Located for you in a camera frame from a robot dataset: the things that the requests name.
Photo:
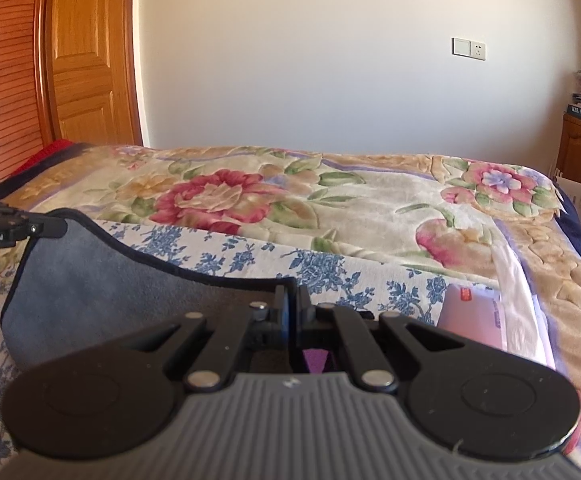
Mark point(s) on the white wall socket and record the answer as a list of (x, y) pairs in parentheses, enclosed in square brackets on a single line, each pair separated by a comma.
[(477, 50)]

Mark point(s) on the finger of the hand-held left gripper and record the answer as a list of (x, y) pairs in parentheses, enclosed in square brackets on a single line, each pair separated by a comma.
[(45, 227)]

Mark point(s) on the red cloth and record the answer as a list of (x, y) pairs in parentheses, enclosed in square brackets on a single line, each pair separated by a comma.
[(45, 155)]

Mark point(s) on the pink packet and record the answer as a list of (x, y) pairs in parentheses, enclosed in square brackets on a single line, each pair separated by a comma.
[(472, 315)]

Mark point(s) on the white folded cloth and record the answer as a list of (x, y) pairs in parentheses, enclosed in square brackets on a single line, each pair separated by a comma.
[(520, 300)]

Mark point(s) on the white cardboard sheet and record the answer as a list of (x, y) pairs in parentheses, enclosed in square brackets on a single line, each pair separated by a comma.
[(576, 199)]

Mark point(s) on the wooden louvered wardrobe door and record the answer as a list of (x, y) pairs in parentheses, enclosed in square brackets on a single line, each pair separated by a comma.
[(3, 75)]

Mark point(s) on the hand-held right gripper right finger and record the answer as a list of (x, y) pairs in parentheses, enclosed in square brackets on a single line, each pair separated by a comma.
[(303, 316)]

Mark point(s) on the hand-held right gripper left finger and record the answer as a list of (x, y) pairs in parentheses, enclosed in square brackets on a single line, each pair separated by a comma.
[(283, 311)]

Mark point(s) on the grey-blue towel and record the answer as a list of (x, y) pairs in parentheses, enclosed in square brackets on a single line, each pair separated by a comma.
[(120, 280)]

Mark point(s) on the floral plush blanket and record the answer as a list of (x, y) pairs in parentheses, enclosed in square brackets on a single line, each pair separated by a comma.
[(370, 200)]

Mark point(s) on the white blue-flowered bed sheet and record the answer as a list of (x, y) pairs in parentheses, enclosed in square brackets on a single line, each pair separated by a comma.
[(320, 270)]

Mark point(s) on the white wall switch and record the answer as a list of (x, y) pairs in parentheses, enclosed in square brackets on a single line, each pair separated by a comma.
[(461, 46)]

